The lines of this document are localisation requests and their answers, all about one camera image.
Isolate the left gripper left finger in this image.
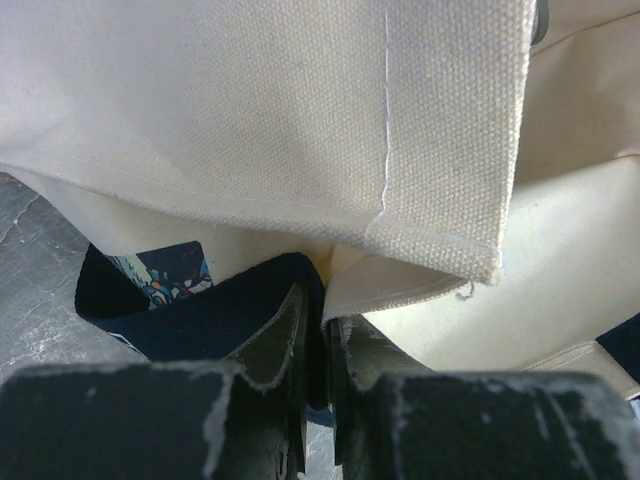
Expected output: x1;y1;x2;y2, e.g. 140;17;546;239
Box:
1;285;308;479

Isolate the cream canvas tote bag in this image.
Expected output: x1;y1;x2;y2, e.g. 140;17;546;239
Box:
1;1;639;398

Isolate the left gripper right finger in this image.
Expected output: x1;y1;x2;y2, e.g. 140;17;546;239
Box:
328;317;639;479

